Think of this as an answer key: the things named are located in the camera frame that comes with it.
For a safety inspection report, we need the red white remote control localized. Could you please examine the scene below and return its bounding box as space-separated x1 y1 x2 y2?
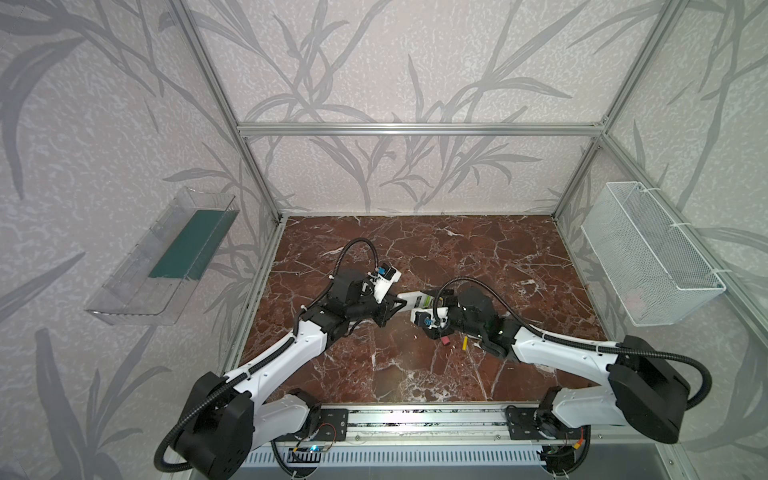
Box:
397 291 435 312

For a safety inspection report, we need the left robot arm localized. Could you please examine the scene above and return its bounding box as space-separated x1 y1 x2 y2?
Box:
153 264 406 479

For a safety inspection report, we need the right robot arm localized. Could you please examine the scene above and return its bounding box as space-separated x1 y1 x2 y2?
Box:
432 282 713 444

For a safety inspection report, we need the green mat in shelf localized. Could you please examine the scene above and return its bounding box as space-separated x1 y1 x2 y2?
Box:
149 210 239 281

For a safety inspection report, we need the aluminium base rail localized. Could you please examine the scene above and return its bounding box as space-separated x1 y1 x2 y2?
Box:
173 403 679 448

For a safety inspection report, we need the white wire mesh basket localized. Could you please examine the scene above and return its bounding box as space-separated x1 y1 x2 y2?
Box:
581 181 726 327

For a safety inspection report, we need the clear plastic wall shelf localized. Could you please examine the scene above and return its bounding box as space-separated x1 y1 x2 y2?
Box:
85 187 240 326

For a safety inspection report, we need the aluminium frame crossbar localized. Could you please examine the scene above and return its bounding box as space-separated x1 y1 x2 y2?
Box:
237 122 603 138

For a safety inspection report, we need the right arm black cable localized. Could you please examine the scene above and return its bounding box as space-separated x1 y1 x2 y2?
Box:
431 276 714 412

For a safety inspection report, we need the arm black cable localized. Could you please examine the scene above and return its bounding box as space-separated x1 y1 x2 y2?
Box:
431 276 714 412
153 238 380 474

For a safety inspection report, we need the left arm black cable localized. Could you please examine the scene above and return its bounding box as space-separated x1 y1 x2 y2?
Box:
153 238 380 474

